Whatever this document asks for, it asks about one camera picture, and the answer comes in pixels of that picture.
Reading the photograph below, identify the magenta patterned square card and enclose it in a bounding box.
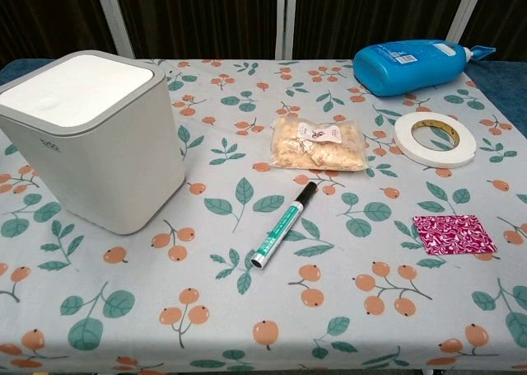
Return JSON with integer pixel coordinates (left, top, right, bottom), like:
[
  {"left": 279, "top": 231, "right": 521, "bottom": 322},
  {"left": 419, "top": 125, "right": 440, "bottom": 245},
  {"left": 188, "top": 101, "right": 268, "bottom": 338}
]
[{"left": 412, "top": 213, "right": 498, "bottom": 256}]

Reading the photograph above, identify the white plastic trash bin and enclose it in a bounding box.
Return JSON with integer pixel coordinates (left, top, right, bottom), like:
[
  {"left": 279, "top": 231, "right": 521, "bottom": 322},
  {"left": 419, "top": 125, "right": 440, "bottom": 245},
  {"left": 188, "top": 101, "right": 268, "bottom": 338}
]
[{"left": 0, "top": 50, "right": 186, "bottom": 236}]

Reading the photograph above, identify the dark folding screen with white frame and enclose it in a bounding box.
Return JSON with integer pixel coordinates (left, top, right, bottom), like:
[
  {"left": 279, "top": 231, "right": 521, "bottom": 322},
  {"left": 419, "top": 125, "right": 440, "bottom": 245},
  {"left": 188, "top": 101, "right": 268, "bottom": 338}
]
[{"left": 0, "top": 0, "right": 527, "bottom": 72}]

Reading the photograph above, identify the green and black marker pen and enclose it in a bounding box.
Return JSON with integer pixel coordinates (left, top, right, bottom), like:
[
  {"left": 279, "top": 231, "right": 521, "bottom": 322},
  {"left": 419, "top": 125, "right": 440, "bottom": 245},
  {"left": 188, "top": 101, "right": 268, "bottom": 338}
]
[{"left": 250, "top": 180, "right": 318, "bottom": 270}]

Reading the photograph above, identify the floral patterned tablecloth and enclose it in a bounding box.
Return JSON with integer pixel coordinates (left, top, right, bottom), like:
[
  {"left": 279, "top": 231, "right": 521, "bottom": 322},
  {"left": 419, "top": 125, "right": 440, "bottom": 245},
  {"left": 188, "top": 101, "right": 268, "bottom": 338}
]
[{"left": 0, "top": 58, "right": 527, "bottom": 375}]

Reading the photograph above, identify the white double-sided tape roll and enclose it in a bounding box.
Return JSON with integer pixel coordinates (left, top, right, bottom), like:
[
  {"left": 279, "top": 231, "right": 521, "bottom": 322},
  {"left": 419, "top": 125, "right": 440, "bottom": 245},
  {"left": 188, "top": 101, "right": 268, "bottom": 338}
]
[{"left": 394, "top": 111, "right": 478, "bottom": 170}]

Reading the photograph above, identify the clear bag of snacks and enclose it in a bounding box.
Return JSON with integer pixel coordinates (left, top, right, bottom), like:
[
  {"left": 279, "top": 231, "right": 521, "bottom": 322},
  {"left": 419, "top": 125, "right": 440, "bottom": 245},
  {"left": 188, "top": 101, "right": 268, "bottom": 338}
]
[{"left": 269, "top": 116, "right": 370, "bottom": 172}]

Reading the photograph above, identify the blue detergent bottle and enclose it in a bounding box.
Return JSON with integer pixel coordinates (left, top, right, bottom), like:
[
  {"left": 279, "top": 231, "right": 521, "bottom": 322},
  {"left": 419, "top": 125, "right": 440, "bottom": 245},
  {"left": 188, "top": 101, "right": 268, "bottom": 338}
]
[{"left": 353, "top": 39, "right": 497, "bottom": 98}]

